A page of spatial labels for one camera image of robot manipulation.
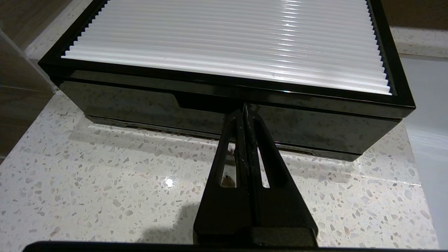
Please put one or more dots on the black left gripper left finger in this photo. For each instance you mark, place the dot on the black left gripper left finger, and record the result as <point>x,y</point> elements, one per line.
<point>217,210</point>

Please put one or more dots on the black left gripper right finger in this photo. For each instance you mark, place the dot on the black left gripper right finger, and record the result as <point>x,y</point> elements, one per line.
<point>283,206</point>

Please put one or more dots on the white ceramic sink basin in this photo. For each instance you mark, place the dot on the white ceramic sink basin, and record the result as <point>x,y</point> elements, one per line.
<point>427,122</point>

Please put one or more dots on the black box white ribbed top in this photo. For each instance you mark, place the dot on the black box white ribbed top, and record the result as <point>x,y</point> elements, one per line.
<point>224,42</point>

